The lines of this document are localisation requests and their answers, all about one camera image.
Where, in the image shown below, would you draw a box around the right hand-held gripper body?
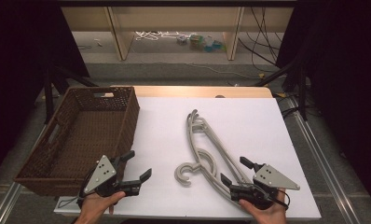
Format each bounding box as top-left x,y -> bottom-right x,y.
229,163 -> 301,210

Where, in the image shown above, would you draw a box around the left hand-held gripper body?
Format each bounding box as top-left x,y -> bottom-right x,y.
80,154 -> 141,198

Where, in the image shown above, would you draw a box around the grey plastic hanger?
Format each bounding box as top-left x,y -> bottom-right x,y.
185,108 -> 256,208
173,108 -> 253,207

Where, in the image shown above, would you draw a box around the brown woven basket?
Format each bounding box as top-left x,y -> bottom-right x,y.
13,86 -> 141,198

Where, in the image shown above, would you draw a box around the person's left hand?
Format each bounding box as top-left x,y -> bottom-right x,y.
76,190 -> 126,224

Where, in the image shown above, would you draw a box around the person's right hand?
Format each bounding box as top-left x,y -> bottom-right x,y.
239,189 -> 289,224

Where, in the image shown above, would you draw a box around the white board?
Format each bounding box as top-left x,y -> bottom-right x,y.
53,96 -> 322,221

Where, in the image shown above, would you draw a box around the wooden table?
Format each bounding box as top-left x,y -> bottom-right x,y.
110,85 -> 274,99

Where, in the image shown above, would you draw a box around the black metal stand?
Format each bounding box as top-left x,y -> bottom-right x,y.
254,57 -> 309,122
43,64 -> 100,125

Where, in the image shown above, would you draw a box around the black curtain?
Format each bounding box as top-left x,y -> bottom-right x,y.
275,0 -> 371,216
0,0 -> 91,188

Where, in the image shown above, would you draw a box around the colourful toys pile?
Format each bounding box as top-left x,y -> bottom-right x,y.
176,33 -> 227,53

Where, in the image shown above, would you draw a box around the light wooden shelf unit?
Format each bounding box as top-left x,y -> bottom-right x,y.
61,6 -> 295,62

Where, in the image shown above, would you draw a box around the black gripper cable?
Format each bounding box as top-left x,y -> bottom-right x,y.
57,174 -> 93,210
267,189 -> 291,210

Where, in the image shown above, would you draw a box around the metal floor rail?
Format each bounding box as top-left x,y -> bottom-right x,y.
0,124 -> 48,224
285,95 -> 362,224

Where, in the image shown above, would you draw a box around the thin white floor cable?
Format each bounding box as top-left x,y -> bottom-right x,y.
149,60 -> 264,79

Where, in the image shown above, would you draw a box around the white cord bundle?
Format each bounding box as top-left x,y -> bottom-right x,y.
134,30 -> 183,42

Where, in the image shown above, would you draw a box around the black hanging cables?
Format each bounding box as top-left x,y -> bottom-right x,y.
237,6 -> 284,74

